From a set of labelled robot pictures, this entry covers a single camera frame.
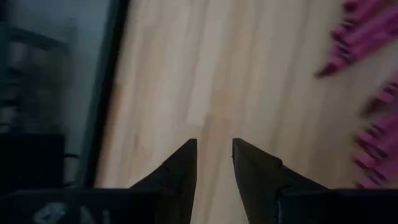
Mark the black aluminium table frame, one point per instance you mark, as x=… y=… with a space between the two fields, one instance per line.
x=104 y=93

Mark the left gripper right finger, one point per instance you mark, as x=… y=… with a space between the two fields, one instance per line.
x=273 y=193

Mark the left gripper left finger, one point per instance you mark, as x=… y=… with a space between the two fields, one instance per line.
x=174 y=193

